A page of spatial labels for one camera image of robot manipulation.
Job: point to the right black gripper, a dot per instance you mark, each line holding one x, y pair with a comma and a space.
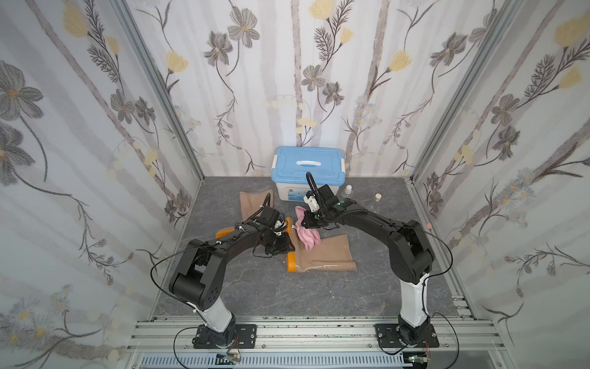
311, 217

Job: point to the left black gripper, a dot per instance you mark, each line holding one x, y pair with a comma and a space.
280, 240

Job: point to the pink cleaning cloth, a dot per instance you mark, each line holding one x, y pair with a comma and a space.
308, 237

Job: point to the tan rubber boot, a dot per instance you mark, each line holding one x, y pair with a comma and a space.
252, 205
332, 254

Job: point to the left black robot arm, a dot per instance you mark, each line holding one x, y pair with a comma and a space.
198, 279

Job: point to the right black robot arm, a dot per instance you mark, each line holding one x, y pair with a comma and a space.
410, 252

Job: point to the left clear glass flask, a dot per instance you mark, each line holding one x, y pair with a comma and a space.
347, 192

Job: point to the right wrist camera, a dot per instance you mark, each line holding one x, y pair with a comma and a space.
311, 203

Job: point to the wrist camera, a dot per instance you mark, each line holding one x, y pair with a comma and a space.
272, 219
311, 203

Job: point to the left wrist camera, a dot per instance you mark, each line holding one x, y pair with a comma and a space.
272, 219

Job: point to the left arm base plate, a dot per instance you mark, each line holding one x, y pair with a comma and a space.
242, 336

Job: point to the aluminium rail frame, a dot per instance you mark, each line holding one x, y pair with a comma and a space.
318, 343

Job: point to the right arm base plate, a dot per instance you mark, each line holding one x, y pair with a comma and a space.
403, 335

